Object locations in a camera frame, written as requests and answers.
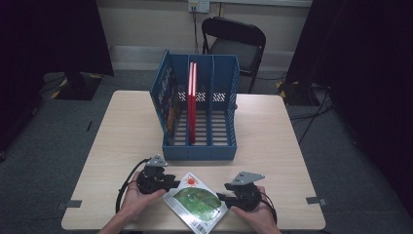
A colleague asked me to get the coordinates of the grey tape strip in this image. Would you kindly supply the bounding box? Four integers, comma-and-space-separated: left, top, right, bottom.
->
56, 199, 83, 211
306, 196, 328, 207

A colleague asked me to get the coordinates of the blue plastic file rack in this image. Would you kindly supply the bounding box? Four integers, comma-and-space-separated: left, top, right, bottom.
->
161, 54, 242, 162

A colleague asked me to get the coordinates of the blue picture book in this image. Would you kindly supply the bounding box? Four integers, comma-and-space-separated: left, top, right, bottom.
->
149, 49, 179, 146

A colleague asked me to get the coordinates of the black plugged wall cable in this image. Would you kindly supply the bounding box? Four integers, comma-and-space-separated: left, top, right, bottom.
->
191, 6, 200, 56

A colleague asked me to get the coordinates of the black folding chair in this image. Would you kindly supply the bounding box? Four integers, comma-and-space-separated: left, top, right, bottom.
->
201, 17, 267, 96

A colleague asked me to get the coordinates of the red picture book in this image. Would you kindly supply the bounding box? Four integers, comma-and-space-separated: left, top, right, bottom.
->
187, 61, 195, 144
192, 61, 198, 144

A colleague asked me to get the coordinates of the right hand-held gripper cable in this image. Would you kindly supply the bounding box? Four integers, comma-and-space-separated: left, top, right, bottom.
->
259, 191, 279, 225

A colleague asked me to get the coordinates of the black stand base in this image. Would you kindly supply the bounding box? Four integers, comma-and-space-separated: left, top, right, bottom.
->
276, 80, 332, 106
50, 71, 104, 101

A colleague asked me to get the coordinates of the left hand-held gripper cable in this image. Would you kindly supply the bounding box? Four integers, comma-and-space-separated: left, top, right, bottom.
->
115, 158, 152, 214

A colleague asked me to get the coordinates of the black floor cable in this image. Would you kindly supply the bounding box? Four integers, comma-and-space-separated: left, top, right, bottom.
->
288, 82, 335, 145

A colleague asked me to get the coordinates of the hand-held gripper cable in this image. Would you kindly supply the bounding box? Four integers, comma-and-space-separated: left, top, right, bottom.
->
259, 191, 279, 225
115, 158, 152, 214

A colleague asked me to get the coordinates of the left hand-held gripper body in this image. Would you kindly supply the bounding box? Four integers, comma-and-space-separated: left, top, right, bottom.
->
135, 154, 169, 195

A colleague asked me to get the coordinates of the black curtain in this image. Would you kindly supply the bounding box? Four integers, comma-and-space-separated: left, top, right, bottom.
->
0, 0, 115, 154
285, 0, 413, 209

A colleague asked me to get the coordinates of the white wall socket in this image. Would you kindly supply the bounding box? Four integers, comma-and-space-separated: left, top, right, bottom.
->
188, 0, 211, 14

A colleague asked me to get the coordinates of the thin white green book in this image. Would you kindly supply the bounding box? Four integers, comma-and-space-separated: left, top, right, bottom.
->
162, 172, 229, 234

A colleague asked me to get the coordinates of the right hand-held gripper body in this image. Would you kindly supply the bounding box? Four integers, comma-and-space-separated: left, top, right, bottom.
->
227, 171, 266, 213

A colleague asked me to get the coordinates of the person's right hand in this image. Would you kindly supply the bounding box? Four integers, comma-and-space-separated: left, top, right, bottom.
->
231, 185, 277, 228

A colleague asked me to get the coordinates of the person's left hand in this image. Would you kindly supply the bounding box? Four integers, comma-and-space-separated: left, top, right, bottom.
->
120, 172, 168, 222

